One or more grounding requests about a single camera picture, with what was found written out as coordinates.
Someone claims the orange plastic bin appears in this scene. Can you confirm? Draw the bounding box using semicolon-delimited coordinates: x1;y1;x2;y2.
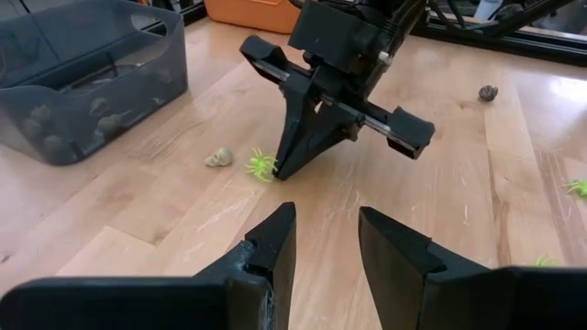
204;0;302;36

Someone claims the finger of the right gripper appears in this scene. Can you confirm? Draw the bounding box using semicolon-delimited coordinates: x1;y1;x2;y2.
273;75;322;181
286;109;363;180

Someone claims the green plastic spider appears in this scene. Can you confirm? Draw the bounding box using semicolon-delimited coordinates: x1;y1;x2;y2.
563;178;587;199
531;254;559;270
245;146;279;183

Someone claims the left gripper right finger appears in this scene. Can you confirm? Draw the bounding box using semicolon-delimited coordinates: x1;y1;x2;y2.
359;205;587;330

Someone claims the grey plastic bin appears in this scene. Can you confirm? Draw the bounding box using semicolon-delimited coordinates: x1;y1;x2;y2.
0;0;189;167

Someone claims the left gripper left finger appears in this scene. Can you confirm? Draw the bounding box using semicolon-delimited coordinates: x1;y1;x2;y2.
0;202;297;330

